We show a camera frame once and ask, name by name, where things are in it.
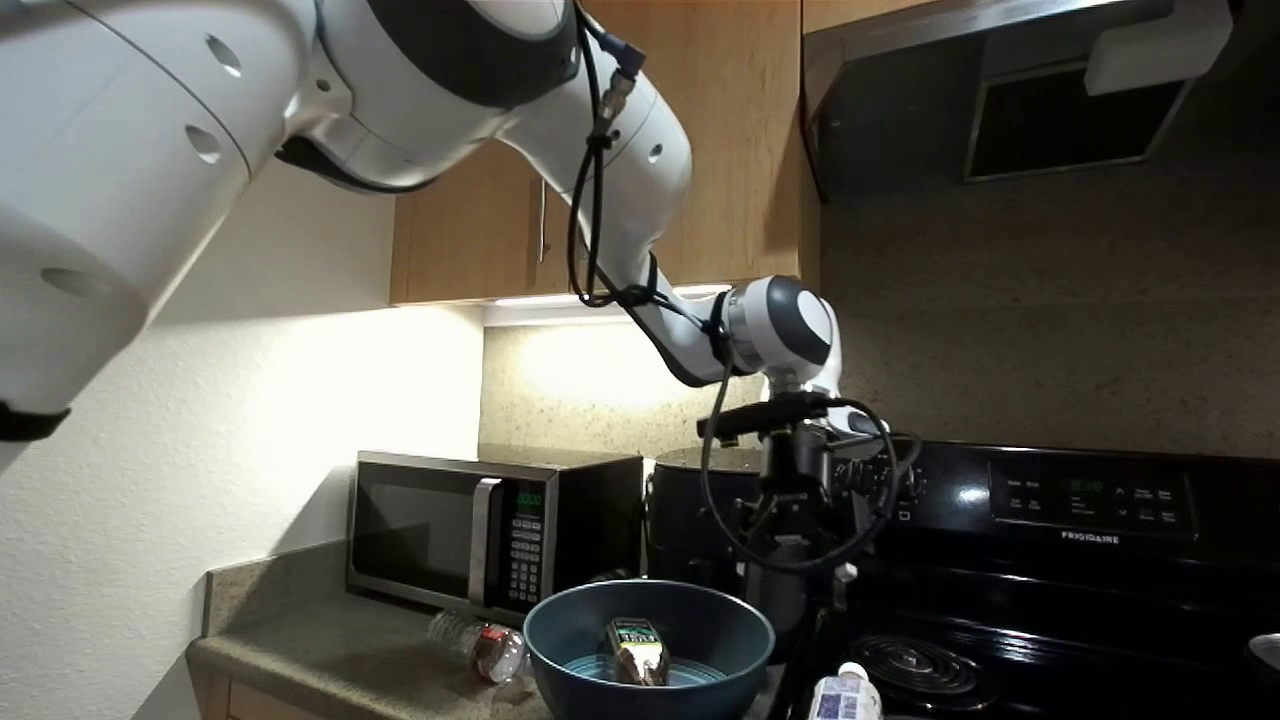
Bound narrow wooden upper cabinet door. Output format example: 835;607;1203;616
531;0;810;297

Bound stainless steel microwave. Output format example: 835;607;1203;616
345;446;655;619

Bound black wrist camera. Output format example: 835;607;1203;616
816;427;914;510

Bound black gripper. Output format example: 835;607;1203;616
745;418;867;630

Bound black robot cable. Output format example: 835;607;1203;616
563;0;928;579

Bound steel range hood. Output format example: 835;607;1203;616
799;0;1242;206

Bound under-cabinet light strip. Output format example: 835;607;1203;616
478;280;739;332

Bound bagged food packet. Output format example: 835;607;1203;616
805;654;889;720

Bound black electric stove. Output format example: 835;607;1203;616
771;433;1280;720

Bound large black coil burner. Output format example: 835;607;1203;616
851;629;994;705

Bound black cylindrical appliance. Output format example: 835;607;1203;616
642;459;778;592

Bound blue bowl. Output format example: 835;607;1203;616
521;574;780;720

